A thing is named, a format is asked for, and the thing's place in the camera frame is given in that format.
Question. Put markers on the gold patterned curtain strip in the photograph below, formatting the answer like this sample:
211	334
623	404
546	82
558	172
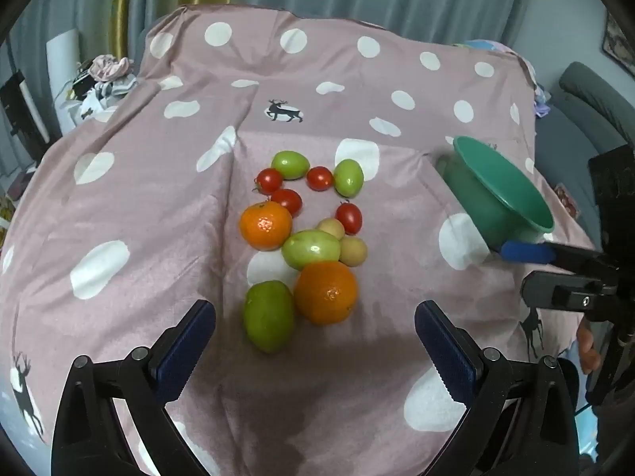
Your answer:
119	5

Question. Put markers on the large green mango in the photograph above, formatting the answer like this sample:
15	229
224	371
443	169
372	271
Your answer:
269	315

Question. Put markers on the grey sofa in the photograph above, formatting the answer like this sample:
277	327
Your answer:
590	104

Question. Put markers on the person's right hand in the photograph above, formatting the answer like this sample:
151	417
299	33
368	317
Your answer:
589	344

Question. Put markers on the pink polka dot blanket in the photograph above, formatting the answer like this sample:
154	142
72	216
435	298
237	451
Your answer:
149	238

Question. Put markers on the green plastic basin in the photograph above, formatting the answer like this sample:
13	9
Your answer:
496	193

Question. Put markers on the pile of clothes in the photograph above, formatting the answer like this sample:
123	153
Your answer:
106	82

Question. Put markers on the pale green mango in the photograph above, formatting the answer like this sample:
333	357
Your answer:
311	249

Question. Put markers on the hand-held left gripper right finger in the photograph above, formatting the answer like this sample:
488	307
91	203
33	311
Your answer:
446	352

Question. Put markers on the large orange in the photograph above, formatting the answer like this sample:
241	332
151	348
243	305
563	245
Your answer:
326	292

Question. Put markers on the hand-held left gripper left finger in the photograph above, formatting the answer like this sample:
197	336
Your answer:
184	352

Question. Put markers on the red cherry tomato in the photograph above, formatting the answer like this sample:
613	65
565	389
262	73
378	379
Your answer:
287	202
350	217
320	178
269	181

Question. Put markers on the framed wall picture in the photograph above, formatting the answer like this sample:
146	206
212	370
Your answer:
620	39

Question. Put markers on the small yellow longan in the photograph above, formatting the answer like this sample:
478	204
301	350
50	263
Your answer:
331	228
353	250

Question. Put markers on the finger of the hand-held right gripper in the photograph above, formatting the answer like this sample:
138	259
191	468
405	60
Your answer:
526	252
560	292

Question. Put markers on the purple cloth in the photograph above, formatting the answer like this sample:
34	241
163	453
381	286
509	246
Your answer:
540	101

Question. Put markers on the small mandarin orange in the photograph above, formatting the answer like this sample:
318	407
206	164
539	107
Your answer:
265	225

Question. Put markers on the small green mango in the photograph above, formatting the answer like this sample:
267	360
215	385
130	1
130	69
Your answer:
349	177
290	164

